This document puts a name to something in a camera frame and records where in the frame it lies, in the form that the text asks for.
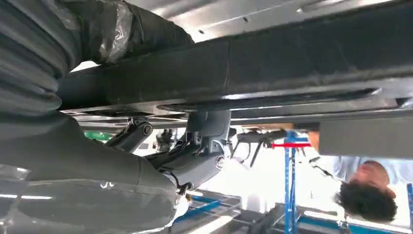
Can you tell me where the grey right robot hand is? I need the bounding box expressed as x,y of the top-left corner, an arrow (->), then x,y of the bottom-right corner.
0,0 -> 233,234

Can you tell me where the blue metal shelf rack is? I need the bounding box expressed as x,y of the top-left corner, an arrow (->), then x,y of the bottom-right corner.
172,131 -> 413,234

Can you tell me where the red bar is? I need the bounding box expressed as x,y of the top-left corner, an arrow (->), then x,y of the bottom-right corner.
272,143 -> 311,149

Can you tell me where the person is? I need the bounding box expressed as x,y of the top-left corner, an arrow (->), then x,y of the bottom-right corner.
306,131 -> 413,224

